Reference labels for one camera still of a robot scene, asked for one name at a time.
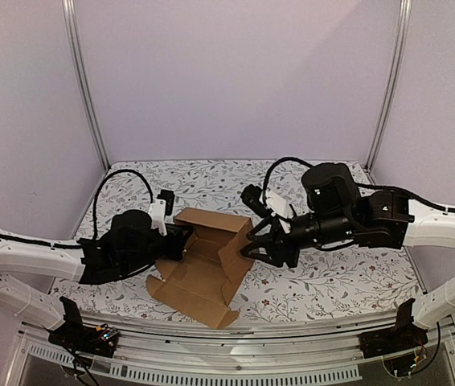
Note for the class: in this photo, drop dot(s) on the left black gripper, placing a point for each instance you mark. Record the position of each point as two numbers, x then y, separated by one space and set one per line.
178 240

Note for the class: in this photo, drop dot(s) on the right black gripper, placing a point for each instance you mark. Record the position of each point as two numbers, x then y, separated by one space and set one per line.
280 240

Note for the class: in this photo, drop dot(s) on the brown cardboard box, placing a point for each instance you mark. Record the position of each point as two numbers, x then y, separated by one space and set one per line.
203 284

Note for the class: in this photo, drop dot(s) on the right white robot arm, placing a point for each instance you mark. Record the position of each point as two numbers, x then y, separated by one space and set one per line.
397 218

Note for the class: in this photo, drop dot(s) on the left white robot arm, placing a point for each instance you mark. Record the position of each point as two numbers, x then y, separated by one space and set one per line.
51 258

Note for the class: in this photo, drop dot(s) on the floral patterned table mat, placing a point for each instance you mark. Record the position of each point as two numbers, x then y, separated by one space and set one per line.
343 283

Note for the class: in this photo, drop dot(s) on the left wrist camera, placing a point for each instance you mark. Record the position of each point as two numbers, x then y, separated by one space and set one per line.
161 207

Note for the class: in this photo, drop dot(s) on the aluminium front rail frame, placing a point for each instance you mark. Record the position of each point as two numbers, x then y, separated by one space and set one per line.
325 352

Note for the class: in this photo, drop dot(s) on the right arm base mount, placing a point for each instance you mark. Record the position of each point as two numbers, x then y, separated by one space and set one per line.
402 336

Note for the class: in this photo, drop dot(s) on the left aluminium corner post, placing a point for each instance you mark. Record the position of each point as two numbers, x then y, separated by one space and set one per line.
71 24

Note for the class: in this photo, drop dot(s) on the aluminium corner post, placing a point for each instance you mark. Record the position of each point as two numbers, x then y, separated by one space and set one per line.
400 41
71 24

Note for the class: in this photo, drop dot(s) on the right aluminium corner post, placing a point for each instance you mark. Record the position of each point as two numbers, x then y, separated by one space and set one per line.
400 41

